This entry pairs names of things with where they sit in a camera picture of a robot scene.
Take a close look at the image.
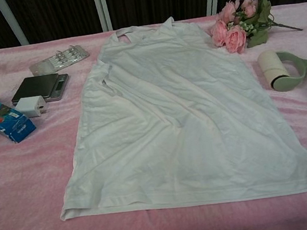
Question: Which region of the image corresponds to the green lint roller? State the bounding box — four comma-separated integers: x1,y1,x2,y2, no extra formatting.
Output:
256,43,307,95

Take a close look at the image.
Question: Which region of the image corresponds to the white tank top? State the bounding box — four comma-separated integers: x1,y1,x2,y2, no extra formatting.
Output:
32,0,307,230

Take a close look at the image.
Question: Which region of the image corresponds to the clear plastic binder pouch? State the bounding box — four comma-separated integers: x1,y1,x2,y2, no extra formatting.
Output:
26,42,93,77

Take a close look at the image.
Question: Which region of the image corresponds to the pink artificial flower bouquet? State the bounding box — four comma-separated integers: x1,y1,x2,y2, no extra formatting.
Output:
206,0,306,58

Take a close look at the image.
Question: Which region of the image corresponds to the black digital scale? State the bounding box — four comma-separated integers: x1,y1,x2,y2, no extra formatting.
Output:
8,70,74,109

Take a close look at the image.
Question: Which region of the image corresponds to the white charger plug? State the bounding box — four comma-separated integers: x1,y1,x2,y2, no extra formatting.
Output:
13,94,49,121

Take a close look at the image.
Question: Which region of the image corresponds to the blue Oreo cookie box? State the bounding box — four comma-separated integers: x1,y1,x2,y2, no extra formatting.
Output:
0,81,39,146

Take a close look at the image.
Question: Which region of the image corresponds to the pink plush table blanket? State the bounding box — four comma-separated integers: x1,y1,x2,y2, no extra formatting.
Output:
0,0,307,230

